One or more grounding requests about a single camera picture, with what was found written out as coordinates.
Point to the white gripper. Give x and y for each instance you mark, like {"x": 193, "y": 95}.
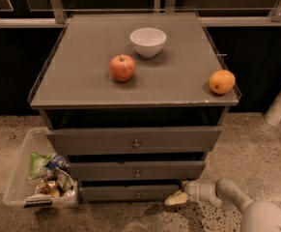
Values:
{"x": 194, "y": 188}

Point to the grey bottom drawer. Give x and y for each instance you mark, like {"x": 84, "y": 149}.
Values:
{"x": 129, "y": 193}

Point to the grey drawer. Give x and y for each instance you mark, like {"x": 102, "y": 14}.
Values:
{"x": 120, "y": 141}
{"x": 136, "y": 170}
{"x": 129, "y": 193}

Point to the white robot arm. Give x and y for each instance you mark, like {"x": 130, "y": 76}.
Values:
{"x": 256, "y": 215}

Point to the grey middle drawer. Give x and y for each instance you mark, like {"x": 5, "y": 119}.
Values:
{"x": 136, "y": 170}

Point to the grey top drawer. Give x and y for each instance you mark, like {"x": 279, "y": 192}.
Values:
{"x": 120, "y": 141}

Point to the grey drawer cabinet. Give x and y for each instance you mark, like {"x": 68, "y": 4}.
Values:
{"x": 127, "y": 102}

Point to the orange fruit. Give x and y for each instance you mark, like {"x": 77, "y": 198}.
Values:
{"x": 222, "y": 81}

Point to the blue snack packet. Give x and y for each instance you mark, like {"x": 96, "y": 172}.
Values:
{"x": 57, "y": 162}

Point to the gold foil snack packet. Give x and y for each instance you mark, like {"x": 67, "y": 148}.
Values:
{"x": 48, "y": 188}

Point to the red apple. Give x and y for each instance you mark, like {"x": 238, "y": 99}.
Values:
{"x": 122, "y": 68}

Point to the clear plastic bin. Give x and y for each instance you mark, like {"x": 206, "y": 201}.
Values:
{"x": 20, "y": 191}

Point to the green snack bag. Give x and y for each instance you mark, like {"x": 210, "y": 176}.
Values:
{"x": 37, "y": 162}

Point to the white ceramic bowl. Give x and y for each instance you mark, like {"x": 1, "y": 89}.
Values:
{"x": 148, "y": 42}

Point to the metal railing frame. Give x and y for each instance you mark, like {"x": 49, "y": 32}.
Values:
{"x": 212, "y": 13}

